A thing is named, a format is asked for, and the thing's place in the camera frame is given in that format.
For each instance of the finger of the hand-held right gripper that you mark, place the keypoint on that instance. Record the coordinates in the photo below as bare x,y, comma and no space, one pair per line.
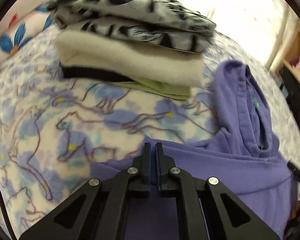
296,172

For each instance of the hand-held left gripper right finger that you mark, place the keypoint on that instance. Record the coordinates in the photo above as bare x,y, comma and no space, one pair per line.
160,160

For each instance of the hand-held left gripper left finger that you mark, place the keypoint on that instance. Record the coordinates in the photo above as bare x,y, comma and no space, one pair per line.
146,160

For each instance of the purple hoodie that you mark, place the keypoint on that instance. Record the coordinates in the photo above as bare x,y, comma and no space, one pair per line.
240,167

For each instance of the light green folded garment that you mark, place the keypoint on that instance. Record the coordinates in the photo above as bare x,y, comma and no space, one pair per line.
165,90

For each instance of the cream folded garment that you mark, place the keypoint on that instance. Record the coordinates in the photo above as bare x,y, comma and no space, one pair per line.
115,55

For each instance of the floral patterned curtain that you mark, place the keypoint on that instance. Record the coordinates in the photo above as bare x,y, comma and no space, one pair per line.
282,42

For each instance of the black white patterned folded garment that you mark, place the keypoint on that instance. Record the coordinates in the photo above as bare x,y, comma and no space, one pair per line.
140,12

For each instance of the blue flower folded quilt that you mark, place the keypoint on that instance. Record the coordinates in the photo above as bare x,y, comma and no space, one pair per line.
17,35

